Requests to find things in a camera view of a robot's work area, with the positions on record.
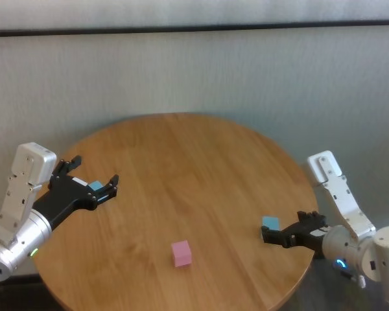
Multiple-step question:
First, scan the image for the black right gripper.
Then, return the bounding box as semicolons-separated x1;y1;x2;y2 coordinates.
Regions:
261;210;332;260

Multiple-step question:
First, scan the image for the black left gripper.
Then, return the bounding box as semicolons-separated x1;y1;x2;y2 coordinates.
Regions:
32;154;121;233

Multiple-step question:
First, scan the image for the pink cube block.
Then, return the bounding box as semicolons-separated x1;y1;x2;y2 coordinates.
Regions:
171;240;193;268

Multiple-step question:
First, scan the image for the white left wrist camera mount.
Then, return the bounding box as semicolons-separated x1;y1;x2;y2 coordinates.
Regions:
0;142;58;249

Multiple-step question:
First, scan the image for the black wall trim strip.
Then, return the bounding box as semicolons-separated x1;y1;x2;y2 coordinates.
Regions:
0;19;389;38

